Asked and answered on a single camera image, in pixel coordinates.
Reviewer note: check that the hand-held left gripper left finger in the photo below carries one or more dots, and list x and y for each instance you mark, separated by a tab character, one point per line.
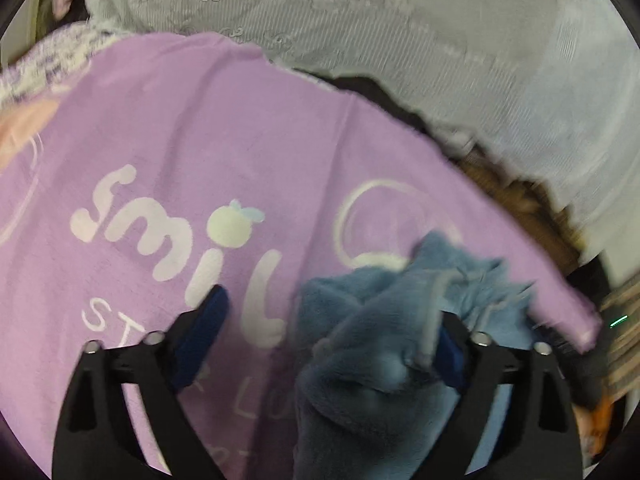
200	340

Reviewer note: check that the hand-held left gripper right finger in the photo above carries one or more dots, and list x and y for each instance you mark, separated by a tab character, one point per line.
452	355

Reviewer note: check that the blue fleece jacket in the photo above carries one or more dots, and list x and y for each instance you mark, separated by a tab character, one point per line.
360	360

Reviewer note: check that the orange garment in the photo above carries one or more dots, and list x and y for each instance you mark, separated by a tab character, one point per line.
600	415

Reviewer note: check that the beige plaid cloth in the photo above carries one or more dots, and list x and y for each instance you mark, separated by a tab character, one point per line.
622	300

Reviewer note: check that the purple printed blanket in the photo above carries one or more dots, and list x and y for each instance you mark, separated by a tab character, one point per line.
200	135

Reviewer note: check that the purple floral bed sheet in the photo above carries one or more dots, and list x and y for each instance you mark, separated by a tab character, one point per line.
50	60

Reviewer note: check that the white lace cloth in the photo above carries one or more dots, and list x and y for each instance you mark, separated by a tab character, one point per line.
400	35

